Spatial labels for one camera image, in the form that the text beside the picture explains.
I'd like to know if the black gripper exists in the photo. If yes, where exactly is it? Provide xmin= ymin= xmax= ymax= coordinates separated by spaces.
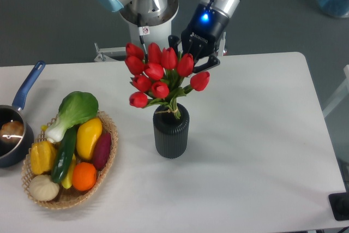
xmin=167 ymin=4 xmax=229 ymax=74

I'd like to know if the red tulip bouquet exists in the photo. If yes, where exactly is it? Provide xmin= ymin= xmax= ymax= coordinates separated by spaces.
xmin=125 ymin=43 xmax=210 ymax=120

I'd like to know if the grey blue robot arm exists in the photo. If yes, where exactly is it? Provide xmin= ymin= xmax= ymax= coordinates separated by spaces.
xmin=97 ymin=0 xmax=241 ymax=73

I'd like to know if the black ribbed vase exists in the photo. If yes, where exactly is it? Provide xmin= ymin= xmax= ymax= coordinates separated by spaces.
xmin=153 ymin=103 xmax=190 ymax=159

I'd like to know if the green bok choy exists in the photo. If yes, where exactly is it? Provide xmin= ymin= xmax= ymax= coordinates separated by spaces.
xmin=45 ymin=91 xmax=99 ymax=143

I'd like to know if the yellow mango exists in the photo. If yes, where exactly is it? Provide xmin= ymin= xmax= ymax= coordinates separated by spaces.
xmin=76 ymin=117 xmax=103 ymax=161

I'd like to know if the purple sweet potato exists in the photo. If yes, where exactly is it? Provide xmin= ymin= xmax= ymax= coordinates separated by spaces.
xmin=92 ymin=133 xmax=112 ymax=170

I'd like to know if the green cucumber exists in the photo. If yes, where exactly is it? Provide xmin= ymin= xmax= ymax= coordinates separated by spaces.
xmin=51 ymin=127 xmax=77 ymax=183

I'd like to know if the orange fruit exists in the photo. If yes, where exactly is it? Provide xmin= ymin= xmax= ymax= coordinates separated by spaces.
xmin=73 ymin=162 xmax=97 ymax=191

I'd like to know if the woven wicker basket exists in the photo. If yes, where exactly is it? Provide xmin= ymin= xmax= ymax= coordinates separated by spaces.
xmin=21 ymin=111 xmax=118 ymax=210

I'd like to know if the yellow bell pepper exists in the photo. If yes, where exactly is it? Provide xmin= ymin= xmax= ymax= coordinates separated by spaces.
xmin=31 ymin=140 xmax=57 ymax=175

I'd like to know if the yellow banana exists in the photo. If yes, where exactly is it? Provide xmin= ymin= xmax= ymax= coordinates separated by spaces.
xmin=61 ymin=154 xmax=76 ymax=189

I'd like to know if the brown bread in pan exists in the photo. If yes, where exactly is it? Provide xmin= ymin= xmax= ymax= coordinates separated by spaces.
xmin=1 ymin=121 xmax=24 ymax=144

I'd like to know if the white steamed bun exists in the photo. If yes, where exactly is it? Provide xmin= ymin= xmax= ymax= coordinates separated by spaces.
xmin=29 ymin=175 xmax=60 ymax=201

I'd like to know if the blue saucepan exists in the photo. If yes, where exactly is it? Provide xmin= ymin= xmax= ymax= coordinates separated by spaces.
xmin=1 ymin=61 xmax=46 ymax=168

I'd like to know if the black device at edge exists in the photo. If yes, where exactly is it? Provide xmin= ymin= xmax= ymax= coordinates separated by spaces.
xmin=328 ymin=192 xmax=348 ymax=221

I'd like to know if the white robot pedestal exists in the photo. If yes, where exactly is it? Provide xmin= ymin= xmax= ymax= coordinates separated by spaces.
xmin=94 ymin=0 xmax=227 ymax=62

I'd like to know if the black cable on pedestal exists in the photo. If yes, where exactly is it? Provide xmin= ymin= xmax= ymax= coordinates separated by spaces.
xmin=136 ymin=13 xmax=149 ymax=55

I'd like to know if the white frame at right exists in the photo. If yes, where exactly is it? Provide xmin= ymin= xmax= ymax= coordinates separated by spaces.
xmin=322 ymin=65 xmax=348 ymax=118

